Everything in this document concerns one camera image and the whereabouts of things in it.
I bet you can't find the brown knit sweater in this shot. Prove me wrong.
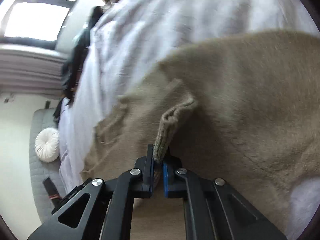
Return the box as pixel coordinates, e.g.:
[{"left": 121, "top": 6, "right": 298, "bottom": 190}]
[{"left": 81, "top": 31, "right": 319, "bottom": 239}]

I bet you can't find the dark green black garment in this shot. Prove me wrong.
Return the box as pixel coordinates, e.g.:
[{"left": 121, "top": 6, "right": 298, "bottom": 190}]
[{"left": 52, "top": 5, "right": 103, "bottom": 128}]

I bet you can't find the lavender bed blanket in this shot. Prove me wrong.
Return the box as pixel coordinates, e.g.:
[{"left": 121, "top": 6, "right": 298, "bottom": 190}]
[{"left": 57, "top": 0, "right": 320, "bottom": 240}]

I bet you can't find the grey window curtain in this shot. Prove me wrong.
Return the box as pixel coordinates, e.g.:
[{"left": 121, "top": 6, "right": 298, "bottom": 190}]
[{"left": 0, "top": 44, "right": 67, "bottom": 99}]

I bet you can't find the grey quilted headboard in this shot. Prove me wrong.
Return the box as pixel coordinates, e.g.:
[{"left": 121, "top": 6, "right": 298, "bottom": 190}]
[{"left": 29, "top": 108, "right": 66, "bottom": 223}]

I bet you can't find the round white pleated cushion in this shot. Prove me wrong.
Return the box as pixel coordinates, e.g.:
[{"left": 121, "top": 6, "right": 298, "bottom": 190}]
[{"left": 34, "top": 127, "right": 60, "bottom": 163}]

